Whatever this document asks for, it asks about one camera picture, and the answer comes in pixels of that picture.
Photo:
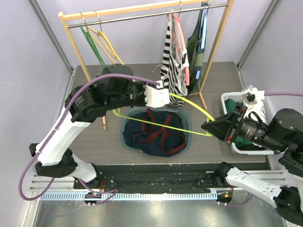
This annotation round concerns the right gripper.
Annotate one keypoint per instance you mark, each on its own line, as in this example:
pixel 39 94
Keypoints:
pixel 232 126

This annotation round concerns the navy maroon tank top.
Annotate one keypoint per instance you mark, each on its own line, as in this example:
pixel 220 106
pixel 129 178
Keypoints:
pixel 155 133

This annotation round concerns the striped black white tank top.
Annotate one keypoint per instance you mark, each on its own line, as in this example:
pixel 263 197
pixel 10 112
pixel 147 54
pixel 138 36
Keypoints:
pixel 171 69

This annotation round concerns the neon yellow hanger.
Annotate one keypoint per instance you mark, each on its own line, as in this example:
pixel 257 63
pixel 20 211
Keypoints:
pixel 192 109

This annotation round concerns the pink hanger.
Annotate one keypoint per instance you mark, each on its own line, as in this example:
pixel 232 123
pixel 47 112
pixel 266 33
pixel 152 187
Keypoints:
pixel 179 44

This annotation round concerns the orange yellow hanger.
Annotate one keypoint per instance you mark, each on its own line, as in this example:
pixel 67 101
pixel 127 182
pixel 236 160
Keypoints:
pixel 103 43

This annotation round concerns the green velvet hanger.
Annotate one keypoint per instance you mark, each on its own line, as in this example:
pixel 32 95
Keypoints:
pixel 91 43

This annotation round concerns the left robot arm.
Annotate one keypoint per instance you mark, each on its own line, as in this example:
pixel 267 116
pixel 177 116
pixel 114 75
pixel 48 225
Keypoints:
pixel 116 87

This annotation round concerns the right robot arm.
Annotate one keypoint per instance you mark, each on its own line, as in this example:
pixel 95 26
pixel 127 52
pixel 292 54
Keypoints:
pixel 284 135

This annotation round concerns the olive green tank top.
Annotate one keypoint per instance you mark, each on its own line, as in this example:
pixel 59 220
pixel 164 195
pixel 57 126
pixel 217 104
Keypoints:
pixel 191 54

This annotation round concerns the light blue hanger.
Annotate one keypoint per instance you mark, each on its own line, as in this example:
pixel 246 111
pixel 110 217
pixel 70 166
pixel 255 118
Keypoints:
pixel 201 38

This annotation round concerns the folded green garment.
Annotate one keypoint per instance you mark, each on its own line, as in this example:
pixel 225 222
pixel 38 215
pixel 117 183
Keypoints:
pixel 240 143

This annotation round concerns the white plastic basket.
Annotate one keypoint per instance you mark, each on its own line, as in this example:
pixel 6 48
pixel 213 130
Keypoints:
pixel 266 112

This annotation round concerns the wooden clothes rack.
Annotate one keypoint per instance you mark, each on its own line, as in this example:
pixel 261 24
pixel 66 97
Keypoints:
pixel 143 7

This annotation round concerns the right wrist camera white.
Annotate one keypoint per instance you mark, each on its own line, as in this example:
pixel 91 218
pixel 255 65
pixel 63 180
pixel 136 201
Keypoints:
pixel 253 98

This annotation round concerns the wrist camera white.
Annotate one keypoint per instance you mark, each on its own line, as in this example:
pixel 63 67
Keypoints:
pixel 156 96
pixel 253 98

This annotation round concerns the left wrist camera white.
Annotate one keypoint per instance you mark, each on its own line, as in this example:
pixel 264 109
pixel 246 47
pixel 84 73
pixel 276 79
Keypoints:
pixel 156 96

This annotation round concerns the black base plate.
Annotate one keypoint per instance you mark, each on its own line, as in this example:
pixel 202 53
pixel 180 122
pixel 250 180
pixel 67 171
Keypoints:
pixel 158 179

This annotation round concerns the white slotted cable duct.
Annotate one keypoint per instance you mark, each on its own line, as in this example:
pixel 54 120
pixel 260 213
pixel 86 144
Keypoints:
pixel 89 196

